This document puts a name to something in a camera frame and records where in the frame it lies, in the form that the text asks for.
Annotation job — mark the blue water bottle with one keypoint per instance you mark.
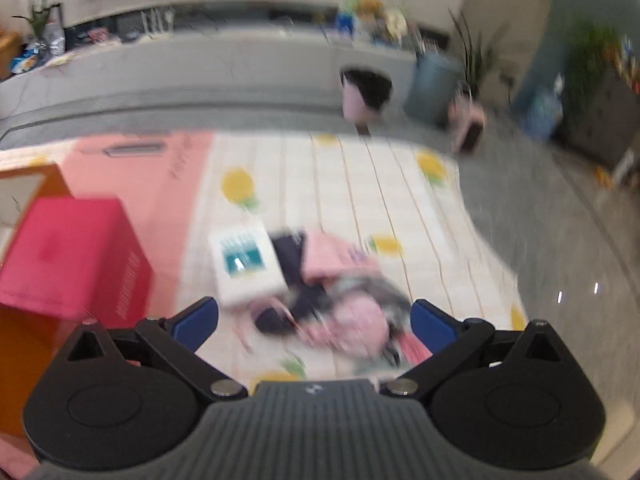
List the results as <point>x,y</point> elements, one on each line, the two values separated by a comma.
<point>545,110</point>

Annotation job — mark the marble tv console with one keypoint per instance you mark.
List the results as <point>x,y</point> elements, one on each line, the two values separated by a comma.
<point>200,60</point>

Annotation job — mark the snack bags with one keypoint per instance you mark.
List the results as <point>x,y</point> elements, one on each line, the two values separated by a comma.
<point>29,59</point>

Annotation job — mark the navy headband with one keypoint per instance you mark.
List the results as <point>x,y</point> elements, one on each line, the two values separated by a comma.
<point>290,260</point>

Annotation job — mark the gold vase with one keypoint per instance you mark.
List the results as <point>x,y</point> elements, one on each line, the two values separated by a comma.
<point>9,57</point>

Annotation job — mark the bushy green plant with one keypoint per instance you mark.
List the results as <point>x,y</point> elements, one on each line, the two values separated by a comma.
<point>592,55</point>

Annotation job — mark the red storage box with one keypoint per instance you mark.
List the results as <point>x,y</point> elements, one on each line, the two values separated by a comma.
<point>70,250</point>

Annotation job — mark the pink cloth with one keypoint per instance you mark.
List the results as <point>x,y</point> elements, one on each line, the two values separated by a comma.
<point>330,255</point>

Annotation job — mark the brown teddy bear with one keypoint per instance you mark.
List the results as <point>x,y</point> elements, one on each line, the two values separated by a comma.
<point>372,6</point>

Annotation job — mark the clear plastic bag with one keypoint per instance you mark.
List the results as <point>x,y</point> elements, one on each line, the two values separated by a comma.
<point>360,320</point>

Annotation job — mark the green plant in glass vase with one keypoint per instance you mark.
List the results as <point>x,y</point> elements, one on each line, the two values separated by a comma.
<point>42,15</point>

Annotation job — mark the orange cardboard box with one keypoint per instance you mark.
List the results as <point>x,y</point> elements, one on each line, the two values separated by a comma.
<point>20,360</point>

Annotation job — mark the white teal booklet box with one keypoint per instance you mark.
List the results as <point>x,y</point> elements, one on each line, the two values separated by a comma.
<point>245,265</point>

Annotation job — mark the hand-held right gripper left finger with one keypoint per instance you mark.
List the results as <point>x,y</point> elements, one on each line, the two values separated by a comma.
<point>195,322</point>

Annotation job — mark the long leaf potted plant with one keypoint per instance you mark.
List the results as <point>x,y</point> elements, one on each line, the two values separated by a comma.
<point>475,55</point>

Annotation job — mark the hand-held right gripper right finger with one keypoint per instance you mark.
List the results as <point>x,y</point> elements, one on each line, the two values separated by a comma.
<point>432,327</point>

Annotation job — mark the grey lidded trash can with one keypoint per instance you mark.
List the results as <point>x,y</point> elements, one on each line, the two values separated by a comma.
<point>432,90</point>

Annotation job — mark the pink space heater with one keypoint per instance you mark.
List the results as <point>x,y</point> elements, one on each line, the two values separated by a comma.
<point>467,125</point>

